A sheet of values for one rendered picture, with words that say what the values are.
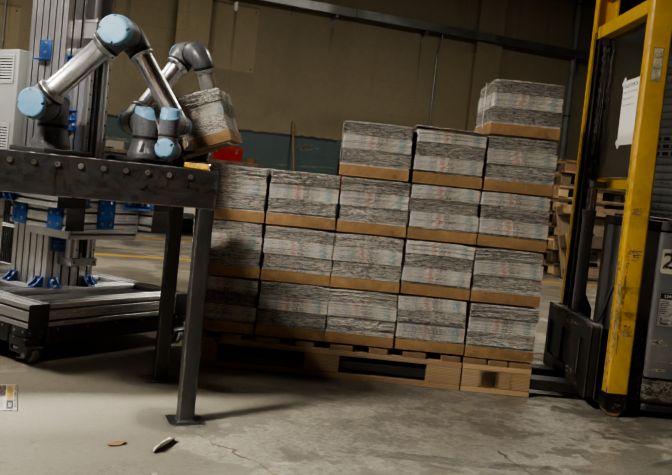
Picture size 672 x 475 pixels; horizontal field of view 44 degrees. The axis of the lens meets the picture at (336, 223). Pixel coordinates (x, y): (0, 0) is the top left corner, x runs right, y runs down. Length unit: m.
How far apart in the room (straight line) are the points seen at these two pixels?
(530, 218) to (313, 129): 7.21
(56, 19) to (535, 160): 2.09
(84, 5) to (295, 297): 1.54
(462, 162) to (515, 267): 0.48
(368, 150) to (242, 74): 6.95
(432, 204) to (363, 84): 7.42
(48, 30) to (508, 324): 2.31
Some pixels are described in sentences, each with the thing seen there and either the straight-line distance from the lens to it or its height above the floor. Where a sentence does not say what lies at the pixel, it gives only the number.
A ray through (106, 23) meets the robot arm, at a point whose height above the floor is 1.30.
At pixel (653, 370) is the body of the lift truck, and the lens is 3.54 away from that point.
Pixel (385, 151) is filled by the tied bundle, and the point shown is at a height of 0.95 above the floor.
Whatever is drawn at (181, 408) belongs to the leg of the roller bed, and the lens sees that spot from 2.70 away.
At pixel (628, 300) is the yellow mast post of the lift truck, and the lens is 3.41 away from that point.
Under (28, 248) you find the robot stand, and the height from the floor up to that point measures 0.38.
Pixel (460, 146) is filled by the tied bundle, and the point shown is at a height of 1.00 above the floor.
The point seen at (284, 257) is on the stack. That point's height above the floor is 0.48.
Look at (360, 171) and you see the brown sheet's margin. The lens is 3.36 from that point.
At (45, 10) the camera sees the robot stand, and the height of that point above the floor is 1.40.
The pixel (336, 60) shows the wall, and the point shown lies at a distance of 10.64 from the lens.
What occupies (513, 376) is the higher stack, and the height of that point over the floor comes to 0.08.
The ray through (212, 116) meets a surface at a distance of 3.45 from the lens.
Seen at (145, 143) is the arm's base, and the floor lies 0.88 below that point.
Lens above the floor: 0.81
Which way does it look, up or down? 3 degrees down
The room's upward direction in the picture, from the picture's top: 6 degrees clockwise
